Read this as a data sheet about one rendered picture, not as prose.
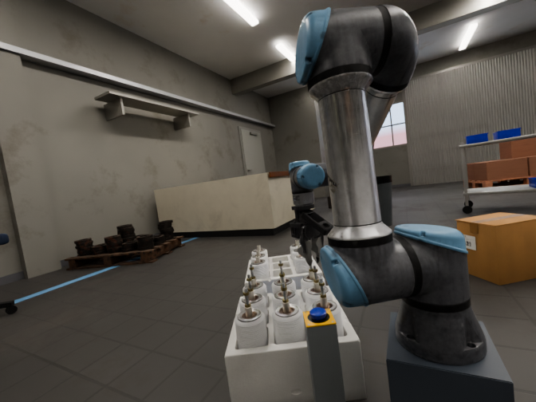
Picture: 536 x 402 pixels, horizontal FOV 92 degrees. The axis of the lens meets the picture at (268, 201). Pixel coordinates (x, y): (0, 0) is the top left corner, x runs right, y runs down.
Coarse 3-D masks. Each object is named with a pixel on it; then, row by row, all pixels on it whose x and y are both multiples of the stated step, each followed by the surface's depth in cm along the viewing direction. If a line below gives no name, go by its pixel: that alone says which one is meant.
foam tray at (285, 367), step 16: (272, 304) 102; (304, 304) 99; (272, 320) 90; (272, 336) 81; (352, 336) 76; (240, 352) 75; (256, 352) 74; (272, 352) 74; (288, 352) 74; (304, 352) 74; (352, 352) 74; (240, 368) 74; (256, 368) 74; (272, 368) 74; (288, 368) 74; (304, 368) 74; (352, 368) 74; (240, 384) 75; (256, 384) 75; (272, 384) 75; (288, 384) 75; (304, 384) 75; (352, 384) 74; (240, 400) 75; (256, 400) 75; (272, 400) 75; (288, 400) 75; (304, 400) 75
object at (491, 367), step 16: (400, 352) 50; (496, 352) 47; (400, 368) 47; (416, 368) 46; (432, 368) 45; (448, 368) 44; (464, 368) 44; (480, 368) 43; (496, 368) 43; (400, 384) 48; (416, 384) 46; (432, 384) 45; (448, 384) 44; (464, 384) 43; (480, 384) 42; (496, 384) 41; (512, 384) 40; (400, 400) 48; (416, 400) 47; (432, 400) 46; (448, 400) 44; (464, 400) 43; (480, 400) 42; (496, 400) 41; (512, 400) 40
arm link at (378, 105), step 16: (400, 16) 44; (400, 32) 44; (416, 32) 46; (400, 48) 45; (416, 48) 47; (384, 64) 47; (400, 64) 48; (384, 80) 51; (400, 80) 51; (368, 96) 57; (384, 96) 55; (368, 112) 60; (384, 112) 59
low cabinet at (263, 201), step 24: (168, 192) 394; (192, 192) 371; (216, 192) 352; (240, 192) 334; (264, 192) 318; (288, 192) 364; (168, 216) 400; (192, 216) 377; (216, 216) 357; (240, 216) 338; (264, 216) 322; (288, 216) 357
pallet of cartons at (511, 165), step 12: (504, 144) 507; (516, 144) 484; (528, 144) 479; (504, 156) 512; (516, 156) 486; (528, 156) 462; (468, 168) 527; (480, 168) 480; (492, 168) 460; (504, 168) 456; (516, 168) 453; (528, 168) 451; (468, 180) 525; (480, 180) 485; (492, 180) 461; (504, 180) 521; (516, 180) 484; (528, 180) 448
